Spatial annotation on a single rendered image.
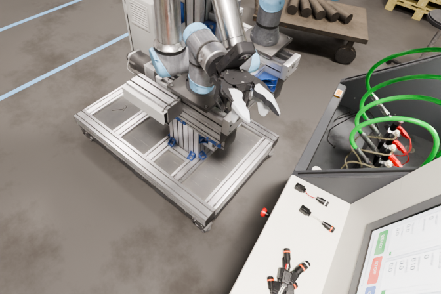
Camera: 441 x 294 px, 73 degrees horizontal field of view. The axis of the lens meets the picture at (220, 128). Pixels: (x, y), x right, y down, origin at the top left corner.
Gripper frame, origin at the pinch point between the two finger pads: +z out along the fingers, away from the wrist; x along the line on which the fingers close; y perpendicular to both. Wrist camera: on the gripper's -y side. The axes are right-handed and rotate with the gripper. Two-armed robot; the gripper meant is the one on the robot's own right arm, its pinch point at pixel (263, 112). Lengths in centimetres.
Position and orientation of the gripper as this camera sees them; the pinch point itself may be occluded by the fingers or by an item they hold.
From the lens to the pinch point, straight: 62.2
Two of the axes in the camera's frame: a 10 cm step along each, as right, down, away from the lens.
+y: -1.9, 6.8, 7.0
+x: -8.8, 2.0, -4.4
